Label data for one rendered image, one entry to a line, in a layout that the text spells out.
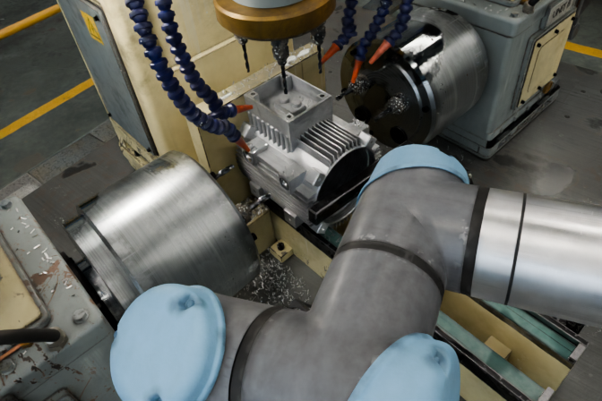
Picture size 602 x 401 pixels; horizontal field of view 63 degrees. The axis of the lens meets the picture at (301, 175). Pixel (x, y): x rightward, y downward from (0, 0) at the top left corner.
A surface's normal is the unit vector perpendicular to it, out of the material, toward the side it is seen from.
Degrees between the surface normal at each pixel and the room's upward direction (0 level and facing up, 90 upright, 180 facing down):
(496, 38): 90
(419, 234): 23
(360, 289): 7
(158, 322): 29
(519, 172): 0
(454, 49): 40
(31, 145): 0
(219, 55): 90
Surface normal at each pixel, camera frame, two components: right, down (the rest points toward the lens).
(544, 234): -0.31, -0.37
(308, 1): -0.08, -0.71
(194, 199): 0.21, -0.44
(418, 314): 0.64, -0.30
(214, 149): 0.68, 0.48
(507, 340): -0.73, 0.52
